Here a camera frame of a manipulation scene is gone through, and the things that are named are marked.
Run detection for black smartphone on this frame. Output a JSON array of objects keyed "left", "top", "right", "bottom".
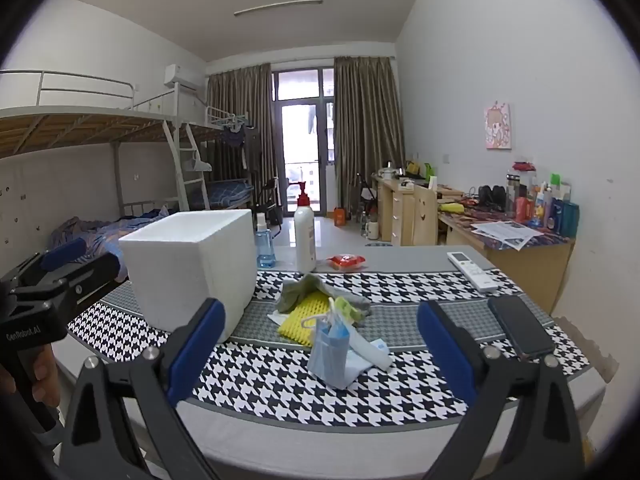
[{"left": 487, "top": 295, "right": 557, "bottom": 360}]

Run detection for white tissue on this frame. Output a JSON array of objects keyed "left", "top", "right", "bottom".
[{"left": 267, "top": 310, "right": 296, "bottom": 332}]

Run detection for houndstooth tablecloth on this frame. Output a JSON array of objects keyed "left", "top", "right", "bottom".
[{"left": 65, "top": 245, "right": 608, "bottom": 433}]

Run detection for white air conditioner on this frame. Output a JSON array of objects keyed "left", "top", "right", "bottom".
[{"left": 164, "top": 64, "right": 197, "bottom": 92}]

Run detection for blue plaid quilt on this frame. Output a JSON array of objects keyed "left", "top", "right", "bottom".
[{"left": 50, "top": 214, "right": 168, "bottom": 263}]

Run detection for brown curtain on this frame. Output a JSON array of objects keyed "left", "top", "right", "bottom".
[
  {"left": 333, "top": 55, "right": 406, "bottom": 208},
  {"left": 206, "top": 64, "right": 278, "bottom": 211}
]

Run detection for yellow foam fruit net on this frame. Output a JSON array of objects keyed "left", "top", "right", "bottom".
[{"left": 277, "top": 292, "right": 333, "bottom": 348}]

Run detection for dark hanging clothes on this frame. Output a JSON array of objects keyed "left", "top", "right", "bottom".
[{"left": 222, "top": 122, "right": 248, "bottom": 150}]

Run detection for pink cartoon wall picture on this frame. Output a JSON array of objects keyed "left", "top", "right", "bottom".
[{"left": 483, "top": 101, "right": 513, "bottom": 151}]

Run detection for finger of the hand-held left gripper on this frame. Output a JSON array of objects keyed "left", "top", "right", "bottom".
[
  {"left": 0, "top": 238, "right": 88, "bottom": 288},
  {"left": 50, "top": 251, "right": 123, "bottom": 320}
]

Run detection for blue face mask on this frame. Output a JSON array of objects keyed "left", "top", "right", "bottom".
[{"left": 306, "top": 310, "right": 351, "bottom": 390}]

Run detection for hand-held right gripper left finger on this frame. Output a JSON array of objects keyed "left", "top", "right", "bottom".
[{"left": 57, "top": 297, "right": 226, "bottom": 480}]

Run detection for cluster of toiletry bottles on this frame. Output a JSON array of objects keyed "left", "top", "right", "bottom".
[{"left": 505, "top": 170, "right": 581, "bottom": 238}]

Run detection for blue mattress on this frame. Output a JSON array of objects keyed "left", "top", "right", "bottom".
[{"left": 207, "top": 180, "right": 253, "bottom": 208}]

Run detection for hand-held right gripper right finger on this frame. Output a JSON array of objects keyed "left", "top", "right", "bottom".
[{"left": 416, "top": 300, "right": 586, "bottom": 480}]

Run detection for white foam box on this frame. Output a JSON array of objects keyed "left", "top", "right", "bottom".
[{"left": 118, "top": 209, "right": 258, "bottom": 343}]

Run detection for large white metal bunk bed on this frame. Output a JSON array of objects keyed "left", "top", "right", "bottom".
[{"left": 0, "top": 70, "right": 181, "bottom": 261}]

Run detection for person's left hand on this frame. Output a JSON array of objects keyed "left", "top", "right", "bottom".
[{"left": 0, "top": 345, "right": 62, "bottom": 416}]

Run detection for blue spray bottle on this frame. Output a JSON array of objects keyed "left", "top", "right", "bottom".
[{"left": 254, "top": 212, "right": 277, "bottom": 270}]

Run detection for green cotton swab bag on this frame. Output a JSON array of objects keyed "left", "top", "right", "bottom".
[{"left": 327, "top": 297, "right": 363, "bottom": 326}]

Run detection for wooden desk with drawers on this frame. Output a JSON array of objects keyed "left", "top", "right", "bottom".
[{"left": 371, "top": 172, "right": 418, "bottom": 246}]

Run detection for black folding cart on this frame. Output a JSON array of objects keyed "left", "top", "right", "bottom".
[{"left": 356, "top": 172, "right": 378, "bottom": 221}]

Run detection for white lotion pump bottle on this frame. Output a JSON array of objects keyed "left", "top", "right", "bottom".
[{"left": 293, "top": 181, "right": 317, "bottom": 275}]

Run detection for white bunk bed with ladder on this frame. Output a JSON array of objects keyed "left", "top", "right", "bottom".
[{"left": 162, "top": 80, "right": 256, "bottom": 216}]

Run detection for black headphones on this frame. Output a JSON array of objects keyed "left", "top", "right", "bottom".
[{"left": 477, "top": 185, "right": 506, "bottom": 211}]

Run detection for printed papers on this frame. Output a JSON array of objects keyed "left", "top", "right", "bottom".
[{"left": 470, "top": 220, "right": 545, "bottom": 251}]

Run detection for white remote control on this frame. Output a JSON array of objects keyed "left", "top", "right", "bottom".
[{"left": 446, "top": 251, "right": 501, "bottom": 295}]

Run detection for wooden desk with patterned cover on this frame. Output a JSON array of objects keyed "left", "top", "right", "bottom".
[{"left": 437, "top": 197, "right": 576, "bottom": 313}]

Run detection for ceiling tube light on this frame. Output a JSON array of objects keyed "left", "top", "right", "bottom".
[{"left": 234, "top": 0, "right": 324, "bottom": 17}]

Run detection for glass balcony door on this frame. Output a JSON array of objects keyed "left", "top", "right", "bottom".
[{"left": 270, "top": 67, "right": 337, "bottom": 218}]

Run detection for wooden chair with face cutout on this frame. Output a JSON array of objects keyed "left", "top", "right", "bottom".
[{"left": 400, "top": 182, "right": 441, "bottom": 247}]

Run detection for grey sock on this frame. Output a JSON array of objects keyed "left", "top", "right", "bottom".
[{"left": 275, "top": 274, "right": 372, "bottom": 318}]

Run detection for white tissue pack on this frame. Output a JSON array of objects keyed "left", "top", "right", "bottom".
[{"left": 345, "top": 329, "right": 393, "bottom": 372}]

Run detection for red snack packet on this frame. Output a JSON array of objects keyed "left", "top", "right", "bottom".
[{"left": 326, "top": 253, "right": 367, "bottom": 272}]

